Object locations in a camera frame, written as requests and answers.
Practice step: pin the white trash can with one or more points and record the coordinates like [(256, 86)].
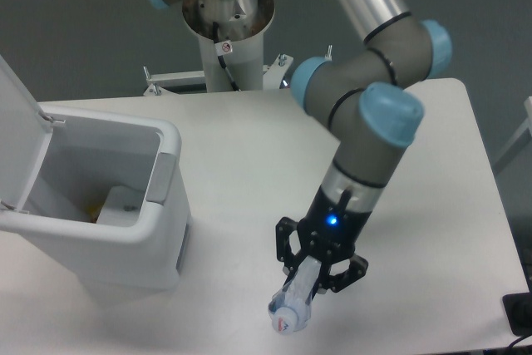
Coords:
[(102, 195)]

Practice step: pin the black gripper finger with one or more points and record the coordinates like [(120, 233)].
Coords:
[(356, 270), (284, 253)]

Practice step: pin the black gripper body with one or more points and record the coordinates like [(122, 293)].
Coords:
[(329, 231)]

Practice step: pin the white furniture leg at right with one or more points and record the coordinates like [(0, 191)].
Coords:
[(516, 143)]

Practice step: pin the white trash can lid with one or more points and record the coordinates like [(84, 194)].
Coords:
[(26, 133)]

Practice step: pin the white plastic wrapper bag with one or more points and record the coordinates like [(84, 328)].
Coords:
[(122, 207)]

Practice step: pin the white metal base frame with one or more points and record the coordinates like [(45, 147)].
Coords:
[(274, 77)]

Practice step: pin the black device at table edge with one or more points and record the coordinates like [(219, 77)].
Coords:
[(518, 312)]

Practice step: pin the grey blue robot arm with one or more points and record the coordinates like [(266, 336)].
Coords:
[(363, 102)]

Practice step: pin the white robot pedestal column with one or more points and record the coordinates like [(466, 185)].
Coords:
[(231, 40)]

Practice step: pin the clear plastic water bottle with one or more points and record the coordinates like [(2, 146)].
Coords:
[(290, 308)]

